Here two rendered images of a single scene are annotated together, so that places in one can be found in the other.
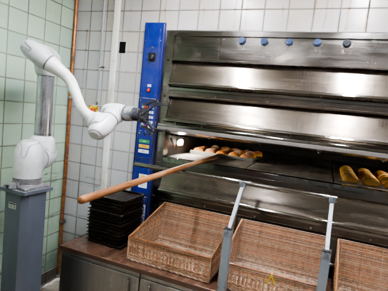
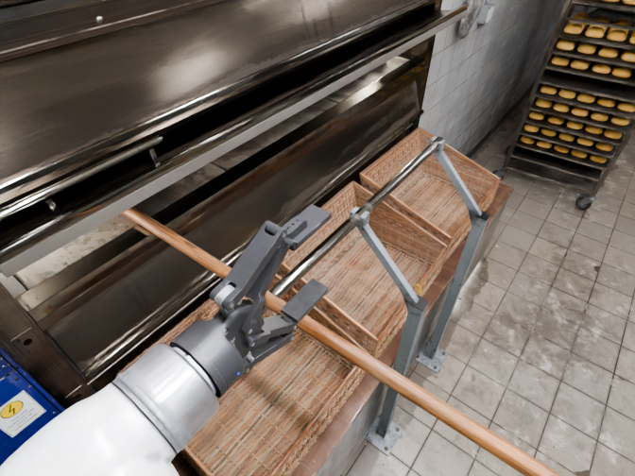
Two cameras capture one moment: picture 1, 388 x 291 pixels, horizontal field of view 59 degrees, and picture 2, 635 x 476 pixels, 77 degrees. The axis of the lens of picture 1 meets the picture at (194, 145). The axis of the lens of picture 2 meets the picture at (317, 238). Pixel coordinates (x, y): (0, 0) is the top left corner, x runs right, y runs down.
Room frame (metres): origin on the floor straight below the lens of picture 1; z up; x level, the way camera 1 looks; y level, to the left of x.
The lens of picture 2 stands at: (1.81, 0.52, 1.86)
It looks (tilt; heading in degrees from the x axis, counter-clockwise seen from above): 44 degrees down; 287
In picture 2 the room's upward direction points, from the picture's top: straight up
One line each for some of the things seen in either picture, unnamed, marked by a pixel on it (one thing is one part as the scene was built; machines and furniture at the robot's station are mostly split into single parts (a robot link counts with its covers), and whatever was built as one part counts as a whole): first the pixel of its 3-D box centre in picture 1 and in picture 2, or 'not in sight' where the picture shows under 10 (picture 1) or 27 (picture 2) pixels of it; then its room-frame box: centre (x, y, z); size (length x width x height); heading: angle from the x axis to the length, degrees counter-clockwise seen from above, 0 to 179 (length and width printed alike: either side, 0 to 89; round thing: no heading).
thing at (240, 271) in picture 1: (275, 260); (362, 262); (1.95, -0.55, 0.72); 0.56 x 0.49 x 0.28; 70
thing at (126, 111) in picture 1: (130, 114); (170, 393); (1.99, 0.39, 1.48); 0.09 x 0.06 x 0.09; 160
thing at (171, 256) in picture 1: (183, 237); (254, 374); (2.16, 0.01, 0.72); 0.56 x 0.49 x 0.28; 68
